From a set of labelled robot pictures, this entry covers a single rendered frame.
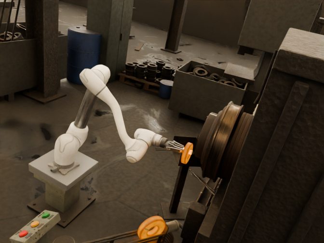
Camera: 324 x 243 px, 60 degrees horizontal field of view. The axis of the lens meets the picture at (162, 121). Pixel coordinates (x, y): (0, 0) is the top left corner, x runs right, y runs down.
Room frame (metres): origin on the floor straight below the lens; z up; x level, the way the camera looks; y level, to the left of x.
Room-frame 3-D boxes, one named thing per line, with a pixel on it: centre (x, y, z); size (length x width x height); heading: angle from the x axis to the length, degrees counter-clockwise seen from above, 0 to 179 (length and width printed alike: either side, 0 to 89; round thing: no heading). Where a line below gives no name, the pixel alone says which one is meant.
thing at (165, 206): (2.00, -0.26, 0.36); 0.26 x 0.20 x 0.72; 15
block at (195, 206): (1.21, -0.30, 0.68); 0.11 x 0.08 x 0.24; 70
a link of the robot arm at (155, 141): (1.78, 0.00, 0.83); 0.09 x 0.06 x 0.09; 161
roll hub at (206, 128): (1.47, -0.28, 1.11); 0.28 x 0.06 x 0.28; 160
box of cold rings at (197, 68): (4.26, -0.65, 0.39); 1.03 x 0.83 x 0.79; 74
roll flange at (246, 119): (1.41, -0.45, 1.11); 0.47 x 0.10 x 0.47; 160
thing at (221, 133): (1.44, -0.37, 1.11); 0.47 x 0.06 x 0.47; 160
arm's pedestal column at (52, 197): (1.81, 0.70, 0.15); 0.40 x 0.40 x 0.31; 70
